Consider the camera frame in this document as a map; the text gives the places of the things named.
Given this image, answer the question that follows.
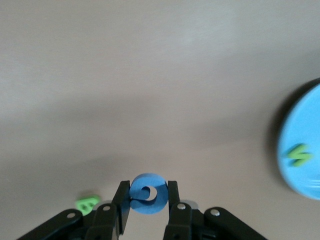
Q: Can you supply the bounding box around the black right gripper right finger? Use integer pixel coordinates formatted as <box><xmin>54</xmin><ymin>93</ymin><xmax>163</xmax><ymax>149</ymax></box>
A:
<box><xmin>162</xmin><ymin>180</ymin><xmax>270</xmax><ymax>240</ymax></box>

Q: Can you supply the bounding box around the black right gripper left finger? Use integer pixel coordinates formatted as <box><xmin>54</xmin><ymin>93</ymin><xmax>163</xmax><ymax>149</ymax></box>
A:
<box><xmin>17</xmin><ymin>180</ymin><xmax>131</xmax><ymax>240</ymax></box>

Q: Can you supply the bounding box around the green letter B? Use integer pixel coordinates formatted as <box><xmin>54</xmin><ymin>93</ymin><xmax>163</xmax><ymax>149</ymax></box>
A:
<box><xmin>74</xmin><ymin>194</ymin><xmax>101</xmax><ymax>217</ymax></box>

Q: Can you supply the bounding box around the blue letter G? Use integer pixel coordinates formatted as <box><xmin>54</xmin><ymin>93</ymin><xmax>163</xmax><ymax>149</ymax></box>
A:
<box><xmin>129</xmin><ymin>173</ymin><xmax>169</xmax><ymax>216</ymax></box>

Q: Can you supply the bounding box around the green letter S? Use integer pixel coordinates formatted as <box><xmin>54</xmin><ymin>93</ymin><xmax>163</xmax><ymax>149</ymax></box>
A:
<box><xmin>284</xmin><ymin>142</ymin><xmax>313</xmax><ymax>168</ymax></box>

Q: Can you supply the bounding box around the blue plate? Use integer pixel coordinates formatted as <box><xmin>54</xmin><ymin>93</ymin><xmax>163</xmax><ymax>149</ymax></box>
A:
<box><xmin>276</xmin><ymin>77</ymin><xmax>320</xmax><ymax>201</ymax></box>

